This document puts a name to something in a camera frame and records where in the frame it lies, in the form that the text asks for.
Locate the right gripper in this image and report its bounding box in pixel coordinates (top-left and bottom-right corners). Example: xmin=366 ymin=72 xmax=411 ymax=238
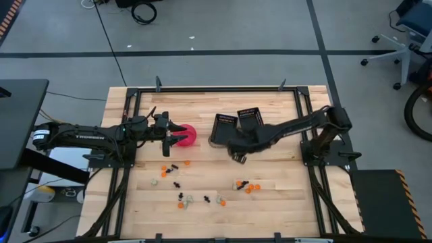
xmin=226 ymin=127 xmax=267 ymax=165

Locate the black aluminium table frame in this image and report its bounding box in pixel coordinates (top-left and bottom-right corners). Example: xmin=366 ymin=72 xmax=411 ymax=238
xmin=76 ymin=86 xmax=365 ymax=243

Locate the white and blue office chair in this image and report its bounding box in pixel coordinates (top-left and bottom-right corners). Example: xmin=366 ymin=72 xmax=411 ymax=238
xmin=360 ymin=0 xmax=432 ymax=91

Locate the thin black floor cable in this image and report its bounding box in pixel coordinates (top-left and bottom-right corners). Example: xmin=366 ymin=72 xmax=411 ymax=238
xmin=45 ymin=90 xmax=107 ymax=102

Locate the black floor box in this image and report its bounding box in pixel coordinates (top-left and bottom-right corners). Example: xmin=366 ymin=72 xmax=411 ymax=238
xmin=115 ymin=0 xmax=163 ymax=8

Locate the pink plastic bowl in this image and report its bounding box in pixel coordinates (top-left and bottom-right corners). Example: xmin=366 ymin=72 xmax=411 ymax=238
xmin=171 ymin=124 xmax=198 ymax=148

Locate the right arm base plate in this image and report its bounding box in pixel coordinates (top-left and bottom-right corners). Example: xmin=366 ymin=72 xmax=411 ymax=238
xmin=299 ymin=140 xmax=362 ymax=167

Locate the black slotted plastic basket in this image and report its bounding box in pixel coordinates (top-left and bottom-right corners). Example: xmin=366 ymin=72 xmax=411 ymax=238
xmin=209 ymin=113 xmax=239 ymax=149
xmin=236 ymin=107 xmax=265 ymax=132

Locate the thick black hose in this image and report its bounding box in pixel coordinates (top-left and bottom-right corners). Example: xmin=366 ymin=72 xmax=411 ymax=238
xmin=404 ymin=84 xmax=432 ymax=142

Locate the black mat with hazard stripe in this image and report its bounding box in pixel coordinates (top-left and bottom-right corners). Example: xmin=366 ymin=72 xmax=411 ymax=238
xmin=0 ymin=0 xmax=24 ymax=40

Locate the black desk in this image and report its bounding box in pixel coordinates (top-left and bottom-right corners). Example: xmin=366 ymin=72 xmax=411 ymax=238
xmin=0 ymin=79 xmax=50 ymax=170

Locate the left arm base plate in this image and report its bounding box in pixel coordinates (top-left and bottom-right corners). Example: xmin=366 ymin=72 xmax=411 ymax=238
xmin=82 ymin=148 xmax=136 ymax=169

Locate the coiled black floor cable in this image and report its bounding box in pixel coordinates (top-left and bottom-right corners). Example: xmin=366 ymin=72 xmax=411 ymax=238
xmin=130 ymin=1 xmax=158 ymax=26

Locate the black diagonal desk beam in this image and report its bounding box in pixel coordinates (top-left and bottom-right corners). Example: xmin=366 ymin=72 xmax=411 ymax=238
xmin=20 ymin=148 xmax=90 ymax=185

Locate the yellow and white object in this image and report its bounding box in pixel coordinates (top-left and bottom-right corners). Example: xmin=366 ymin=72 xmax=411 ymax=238
xmin=23 ymin=184 xmax=57 ymax=203

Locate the black platform with hazard stripe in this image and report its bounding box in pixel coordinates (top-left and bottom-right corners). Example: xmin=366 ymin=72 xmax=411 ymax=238
xmin=349 ymin=168 xmax=429 ymax=240

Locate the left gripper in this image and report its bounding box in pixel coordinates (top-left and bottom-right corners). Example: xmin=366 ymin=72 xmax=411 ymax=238
xmin=153 ymin=111 xmax=189 ymax=158

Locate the long black floor cable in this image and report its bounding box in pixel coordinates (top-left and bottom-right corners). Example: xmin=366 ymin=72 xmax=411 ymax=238
xmin=92 ymin=0 xmax=128 ymax=87

